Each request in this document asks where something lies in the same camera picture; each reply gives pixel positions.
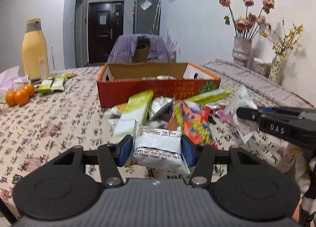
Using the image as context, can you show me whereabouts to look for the glass jar with grains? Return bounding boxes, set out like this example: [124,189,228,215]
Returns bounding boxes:
[253,58,271,78]

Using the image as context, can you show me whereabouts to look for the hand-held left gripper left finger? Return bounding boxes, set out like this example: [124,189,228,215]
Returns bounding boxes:
[51,135,134,188]

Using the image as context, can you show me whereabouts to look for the grey refrigerator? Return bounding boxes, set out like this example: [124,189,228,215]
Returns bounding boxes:
[133,0,161,35]

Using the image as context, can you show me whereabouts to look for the pink snack packet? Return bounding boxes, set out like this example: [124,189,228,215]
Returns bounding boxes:
[213,108,236,126]

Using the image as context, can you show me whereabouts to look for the silver packet with orange picture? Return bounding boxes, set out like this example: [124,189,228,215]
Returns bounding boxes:
[105,104,127,121]

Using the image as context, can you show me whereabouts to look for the orange chip bag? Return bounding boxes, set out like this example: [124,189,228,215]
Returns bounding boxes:
[168,100,216,148]

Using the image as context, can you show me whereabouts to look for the dark entrance door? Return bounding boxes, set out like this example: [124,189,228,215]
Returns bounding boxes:
[87,1,124,64]

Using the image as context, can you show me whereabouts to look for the purple jacket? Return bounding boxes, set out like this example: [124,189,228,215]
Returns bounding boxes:
[108,34,173,64]

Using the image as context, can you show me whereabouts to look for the yellow flower branches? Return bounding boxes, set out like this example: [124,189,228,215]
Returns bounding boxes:
[262,18,304,56]

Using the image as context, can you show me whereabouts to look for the crinkled silver snack packet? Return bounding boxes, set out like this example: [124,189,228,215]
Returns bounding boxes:
[148,96,176,121]

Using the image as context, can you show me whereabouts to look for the small green snack packet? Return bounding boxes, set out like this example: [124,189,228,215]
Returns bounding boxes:
[36,79,53,94]
[51,76,66,91]

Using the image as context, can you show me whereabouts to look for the wire rack with papers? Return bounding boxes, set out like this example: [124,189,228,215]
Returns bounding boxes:
[166,29,179,63]

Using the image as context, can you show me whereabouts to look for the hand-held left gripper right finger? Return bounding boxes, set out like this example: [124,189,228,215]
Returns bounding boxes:
[181,135,263,188]

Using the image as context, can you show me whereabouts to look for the beige quilted blanket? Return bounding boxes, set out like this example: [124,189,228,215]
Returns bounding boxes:
[201,59,316,109]

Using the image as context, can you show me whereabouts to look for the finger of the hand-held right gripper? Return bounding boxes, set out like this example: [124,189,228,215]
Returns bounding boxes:
[236,107,260,122]
[257,107,300,116]

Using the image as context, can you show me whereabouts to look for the wooden chair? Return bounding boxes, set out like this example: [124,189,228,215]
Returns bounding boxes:
[133,41,151,63]

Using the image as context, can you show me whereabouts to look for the white plastic bag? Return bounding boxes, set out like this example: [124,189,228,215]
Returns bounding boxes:
[0,66,31,94]

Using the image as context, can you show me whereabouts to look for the white folded umbrella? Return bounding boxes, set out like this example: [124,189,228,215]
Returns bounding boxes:
[152,0,162,29]

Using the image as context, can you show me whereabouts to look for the pink ribbed vase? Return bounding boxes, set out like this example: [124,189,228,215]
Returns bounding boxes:
[232,36,252,69]

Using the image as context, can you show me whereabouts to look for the yellow bottle with grey neck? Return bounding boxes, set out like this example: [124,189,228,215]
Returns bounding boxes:
[22,18,50,80]

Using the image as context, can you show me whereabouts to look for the silver white snack packet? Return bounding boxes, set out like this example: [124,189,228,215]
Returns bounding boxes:
[126,120,192,174]
[223,86,258,145]

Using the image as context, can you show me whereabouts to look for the small floral vase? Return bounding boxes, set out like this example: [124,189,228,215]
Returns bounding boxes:
[269,54,283,85]

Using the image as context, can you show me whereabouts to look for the orange cardboard box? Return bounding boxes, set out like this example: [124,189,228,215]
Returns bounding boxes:
[97,62,221,109]

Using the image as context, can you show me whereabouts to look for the dried pink roses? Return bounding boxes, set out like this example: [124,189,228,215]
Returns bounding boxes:
[218,0,275,41]

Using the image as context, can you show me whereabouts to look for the grey interior door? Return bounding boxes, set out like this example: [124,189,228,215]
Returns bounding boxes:
[75,0,84,68]

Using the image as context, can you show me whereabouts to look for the tangerine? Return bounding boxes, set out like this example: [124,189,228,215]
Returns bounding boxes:
[22,84,36,98]
[5,90,17,106]
[15,89,29,106]

